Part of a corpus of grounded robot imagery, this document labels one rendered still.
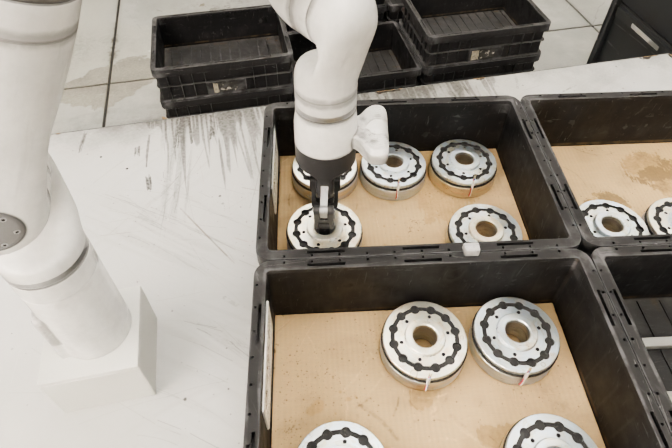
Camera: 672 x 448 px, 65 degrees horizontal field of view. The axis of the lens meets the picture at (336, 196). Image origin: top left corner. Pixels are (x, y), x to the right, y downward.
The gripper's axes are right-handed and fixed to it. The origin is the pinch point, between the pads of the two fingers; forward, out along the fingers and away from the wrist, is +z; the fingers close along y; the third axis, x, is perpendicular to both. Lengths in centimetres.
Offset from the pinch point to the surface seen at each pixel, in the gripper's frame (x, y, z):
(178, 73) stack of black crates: -44, -75, 30
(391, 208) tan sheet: 9.9, -5.3, 4.4
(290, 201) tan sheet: -5.7, -6.4, 4.7
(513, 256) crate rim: 22.9, 10.3, -5.4
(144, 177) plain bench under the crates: -36.3, -23.5, 18.1
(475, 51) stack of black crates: 43, -97, 34
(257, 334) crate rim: -6.7, 20.7, -3.7
